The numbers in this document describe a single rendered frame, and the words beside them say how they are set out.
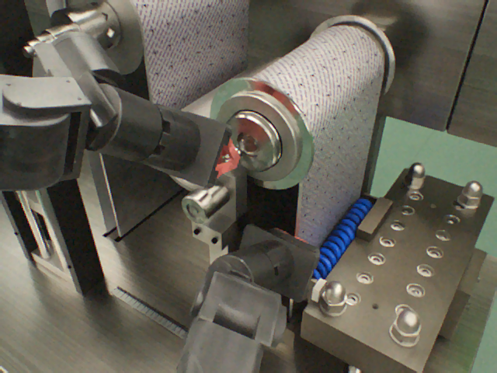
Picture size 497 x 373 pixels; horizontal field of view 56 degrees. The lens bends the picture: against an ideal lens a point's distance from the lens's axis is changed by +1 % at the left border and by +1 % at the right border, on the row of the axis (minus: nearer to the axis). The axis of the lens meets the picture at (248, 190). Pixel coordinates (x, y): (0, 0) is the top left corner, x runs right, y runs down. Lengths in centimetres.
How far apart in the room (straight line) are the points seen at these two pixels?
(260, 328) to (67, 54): 29
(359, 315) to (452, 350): 21
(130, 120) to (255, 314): 20
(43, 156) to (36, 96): 4
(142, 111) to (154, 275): 51
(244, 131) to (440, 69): 37
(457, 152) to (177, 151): 266
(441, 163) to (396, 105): 206
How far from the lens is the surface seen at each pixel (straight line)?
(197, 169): 46
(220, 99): 58
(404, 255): 76
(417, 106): 84
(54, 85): 39
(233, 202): 60
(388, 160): 282
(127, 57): 68
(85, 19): 64
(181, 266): 89
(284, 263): 56
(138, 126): 40
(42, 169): 39
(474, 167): 294
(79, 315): 86
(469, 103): 81
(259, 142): 54
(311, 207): 63
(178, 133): 44
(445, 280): 74
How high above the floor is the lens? 155
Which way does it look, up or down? 39 degrees down
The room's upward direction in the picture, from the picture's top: straight up
